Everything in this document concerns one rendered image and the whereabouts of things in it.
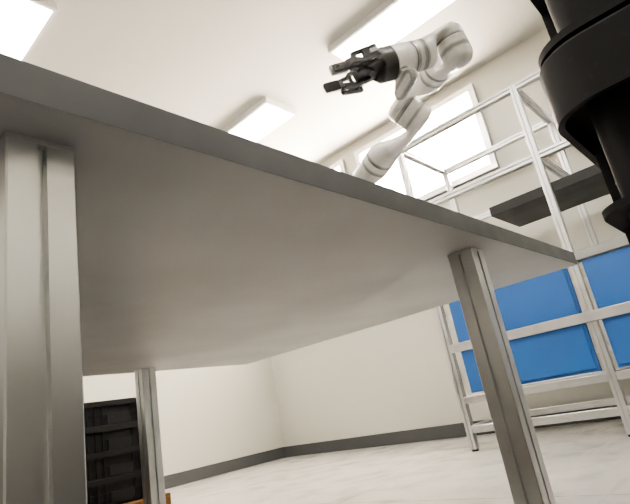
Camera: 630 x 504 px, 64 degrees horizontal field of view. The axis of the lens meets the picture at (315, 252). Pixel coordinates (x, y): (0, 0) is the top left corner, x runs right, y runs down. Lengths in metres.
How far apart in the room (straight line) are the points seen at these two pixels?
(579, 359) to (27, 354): 2.76
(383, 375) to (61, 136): 4.22
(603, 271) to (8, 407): 2.78
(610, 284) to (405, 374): 2.07
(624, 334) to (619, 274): 0.30
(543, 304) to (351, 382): 2.29
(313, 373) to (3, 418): 4.73
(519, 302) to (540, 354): 0.30
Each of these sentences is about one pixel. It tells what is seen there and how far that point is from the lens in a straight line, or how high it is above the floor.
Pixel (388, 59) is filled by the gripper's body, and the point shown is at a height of 1.05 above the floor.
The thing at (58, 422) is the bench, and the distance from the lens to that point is 0.47.
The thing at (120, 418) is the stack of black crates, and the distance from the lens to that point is 2.63.
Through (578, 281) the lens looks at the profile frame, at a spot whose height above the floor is 0.78.
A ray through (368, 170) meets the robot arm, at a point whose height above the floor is 1.07.
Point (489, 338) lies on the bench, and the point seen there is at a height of 0.46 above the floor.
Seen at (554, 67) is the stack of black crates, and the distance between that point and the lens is 0.21.
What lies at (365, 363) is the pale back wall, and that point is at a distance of 4.71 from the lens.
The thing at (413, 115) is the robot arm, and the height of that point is 1.11.
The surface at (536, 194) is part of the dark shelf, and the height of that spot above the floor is 1.31.
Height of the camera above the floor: 0.38
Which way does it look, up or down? 17 degrees up
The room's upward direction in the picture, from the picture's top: 11 degrees counter-clockwise
